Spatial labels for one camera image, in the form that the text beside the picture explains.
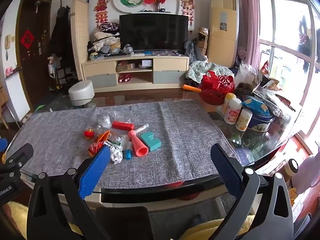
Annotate black flat television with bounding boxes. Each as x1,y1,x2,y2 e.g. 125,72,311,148
119,14,188,52

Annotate coral ribbed cone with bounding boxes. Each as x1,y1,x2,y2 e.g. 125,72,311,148
128,130,150,157

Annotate pile of clear plastic bags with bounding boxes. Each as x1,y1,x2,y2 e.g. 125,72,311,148
235,61,297,112

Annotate red diamond door sign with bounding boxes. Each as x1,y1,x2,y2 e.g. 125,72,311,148
20,29,35,46

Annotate red plastic block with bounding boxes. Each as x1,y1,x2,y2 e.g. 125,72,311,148
112,121,135,131

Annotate glass top coffee table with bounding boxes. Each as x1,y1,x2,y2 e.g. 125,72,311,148
0,87,304,205

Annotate small white bottle yellow cap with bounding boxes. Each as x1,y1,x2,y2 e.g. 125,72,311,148
222,93,237,115

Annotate white round stool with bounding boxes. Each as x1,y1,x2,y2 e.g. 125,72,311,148
68,80,95,107

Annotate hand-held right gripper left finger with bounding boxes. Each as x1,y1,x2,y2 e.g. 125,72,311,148
26,145,112,240

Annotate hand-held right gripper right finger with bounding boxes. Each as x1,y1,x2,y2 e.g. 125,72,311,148
210,144,294,240

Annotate wicker folding screen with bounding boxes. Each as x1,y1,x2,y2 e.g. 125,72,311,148
70,0,90,80

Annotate clear tube with blue cap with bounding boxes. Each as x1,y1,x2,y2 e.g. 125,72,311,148
124,141,133,160

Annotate orange tube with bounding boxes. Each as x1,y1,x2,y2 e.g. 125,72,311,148
182,84,202,93

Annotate pink curtain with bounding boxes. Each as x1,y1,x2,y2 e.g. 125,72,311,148
236,0,262,68

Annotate dark brown door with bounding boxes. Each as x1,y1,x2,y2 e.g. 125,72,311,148
15,0,53,113

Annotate lilac plastic container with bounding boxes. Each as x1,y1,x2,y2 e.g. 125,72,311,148
292,155,320,198

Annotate brown jar with beige lid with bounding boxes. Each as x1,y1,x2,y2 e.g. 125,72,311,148
284,159,299,183

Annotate dark hanging coats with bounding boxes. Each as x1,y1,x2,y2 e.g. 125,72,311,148
50,5,73,68

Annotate pile of clothes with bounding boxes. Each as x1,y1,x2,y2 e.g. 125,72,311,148
87,22,122,55

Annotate clear plastic wrap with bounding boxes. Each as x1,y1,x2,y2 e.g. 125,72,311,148
96,115,113,133

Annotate brown red ball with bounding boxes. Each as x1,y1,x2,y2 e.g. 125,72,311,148
180,192,200,201

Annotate white spray bottle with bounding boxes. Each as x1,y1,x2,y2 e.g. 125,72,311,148
48,56,57,79

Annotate orange paper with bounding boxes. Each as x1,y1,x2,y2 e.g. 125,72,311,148
97,130,111,142

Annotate red fish wall decoration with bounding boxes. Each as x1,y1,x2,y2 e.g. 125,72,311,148
94,0,110,25

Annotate grey woven table mat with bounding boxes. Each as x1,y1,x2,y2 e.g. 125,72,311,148
5,99,242,189

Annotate cream standing air conditioner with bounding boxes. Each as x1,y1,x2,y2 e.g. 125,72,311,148
207,0,239,68

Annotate silver foil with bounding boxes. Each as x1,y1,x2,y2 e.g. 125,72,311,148
109,146,124,164

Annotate red cutout basket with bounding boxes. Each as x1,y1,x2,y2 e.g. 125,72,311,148
199,70,235,105

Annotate stacked cardboard boxes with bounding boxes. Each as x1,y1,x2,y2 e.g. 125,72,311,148
197,27,210,55

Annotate cream television cabinet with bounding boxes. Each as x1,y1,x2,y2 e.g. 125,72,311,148
82,54,190,93

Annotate red and yellow wrapper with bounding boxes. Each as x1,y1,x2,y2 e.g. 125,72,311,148
88,142,104,157

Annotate large window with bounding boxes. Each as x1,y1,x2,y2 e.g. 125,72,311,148
257,0,320,130

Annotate white bottle pink label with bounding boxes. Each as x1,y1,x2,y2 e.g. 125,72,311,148
224,97,242,125

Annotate white jar yellow label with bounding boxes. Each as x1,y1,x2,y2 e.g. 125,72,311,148
236,109,253,131

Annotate teal plastic block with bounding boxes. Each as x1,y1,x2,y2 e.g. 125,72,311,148
140,132,162,152

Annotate green and white wrapper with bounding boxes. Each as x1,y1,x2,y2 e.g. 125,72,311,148
104,140,124,148

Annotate floral green cloth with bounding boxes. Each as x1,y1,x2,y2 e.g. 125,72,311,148
186,61,234,85

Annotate hanging red tassel decoration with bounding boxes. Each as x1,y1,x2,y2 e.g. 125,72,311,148
179,0,194,30

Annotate dark blue round tin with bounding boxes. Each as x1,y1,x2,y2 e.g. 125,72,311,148
246,112,275,133

